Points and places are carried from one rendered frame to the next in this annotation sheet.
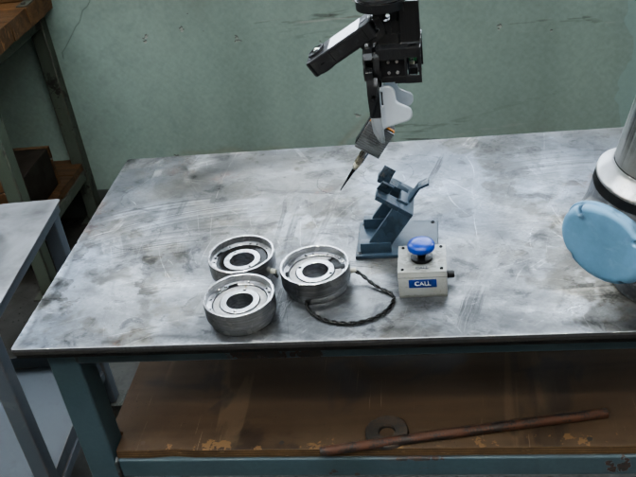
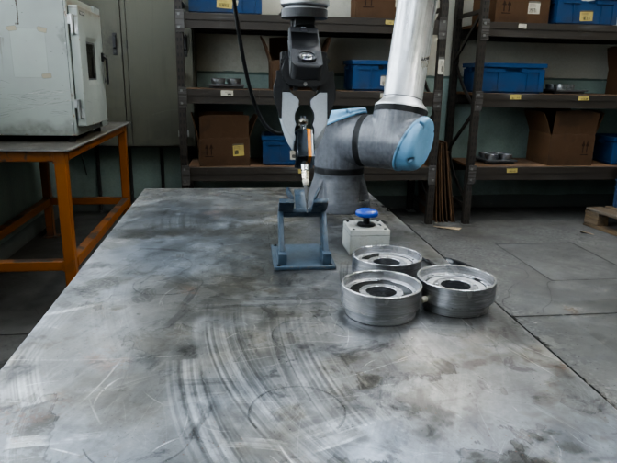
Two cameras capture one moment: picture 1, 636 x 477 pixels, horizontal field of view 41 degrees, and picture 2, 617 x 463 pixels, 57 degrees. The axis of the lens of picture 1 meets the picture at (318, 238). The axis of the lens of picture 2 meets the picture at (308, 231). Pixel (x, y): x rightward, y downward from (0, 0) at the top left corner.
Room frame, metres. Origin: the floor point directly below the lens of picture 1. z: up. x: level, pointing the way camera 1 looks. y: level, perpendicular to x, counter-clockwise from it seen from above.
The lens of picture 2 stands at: (1.42, 0.76, 1.10)
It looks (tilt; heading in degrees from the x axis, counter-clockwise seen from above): 15 degrees down; 252
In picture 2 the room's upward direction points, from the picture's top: 1 degrees clockwise
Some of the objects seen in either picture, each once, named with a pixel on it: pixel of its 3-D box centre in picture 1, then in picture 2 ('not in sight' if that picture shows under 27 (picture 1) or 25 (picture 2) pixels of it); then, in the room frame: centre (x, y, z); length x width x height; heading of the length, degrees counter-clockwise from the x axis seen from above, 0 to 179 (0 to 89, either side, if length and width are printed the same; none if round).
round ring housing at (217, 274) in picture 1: (242, 263); (380, 297); (1.12, 0.12, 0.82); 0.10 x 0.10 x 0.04
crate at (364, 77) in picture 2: not in sight; (380, 75); (-0.47, -3.39, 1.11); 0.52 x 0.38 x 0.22; 169
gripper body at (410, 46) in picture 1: (389, 39); (303, 50); (1.15, -0.14, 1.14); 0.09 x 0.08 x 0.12; 78
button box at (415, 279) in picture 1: (426, 269); (364, 235); (1.02, -0.15, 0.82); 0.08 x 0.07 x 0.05; 79
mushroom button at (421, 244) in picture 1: (421, 255); (365, 222); (1.03, -0.15, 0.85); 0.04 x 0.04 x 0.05
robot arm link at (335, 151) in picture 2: not in sight; (342, 136); (0.95, -0.48, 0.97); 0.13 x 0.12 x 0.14; 131
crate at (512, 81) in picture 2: not in sight; (502, 78); (-1.43, -3.21, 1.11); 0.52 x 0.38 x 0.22; 169
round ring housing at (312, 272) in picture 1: (315, 274); (386, 267); (1.06, 0.01, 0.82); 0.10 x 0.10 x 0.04
